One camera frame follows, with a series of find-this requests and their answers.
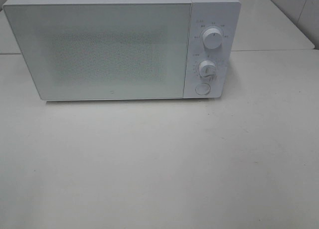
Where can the upper white power knob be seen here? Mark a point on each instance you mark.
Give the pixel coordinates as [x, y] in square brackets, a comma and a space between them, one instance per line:
[212, 37]

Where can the round white door button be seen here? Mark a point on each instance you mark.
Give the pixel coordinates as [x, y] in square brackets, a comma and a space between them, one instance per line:
[202, 89]

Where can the white timer knob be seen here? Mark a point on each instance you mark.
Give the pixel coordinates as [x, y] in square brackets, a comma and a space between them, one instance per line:
[207, 69]

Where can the white microwave oven body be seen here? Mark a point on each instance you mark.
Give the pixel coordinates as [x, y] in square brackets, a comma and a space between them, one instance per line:
[204, 14]

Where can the white microwave door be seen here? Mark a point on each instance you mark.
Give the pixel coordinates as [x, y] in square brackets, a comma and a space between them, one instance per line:
[99, 52]

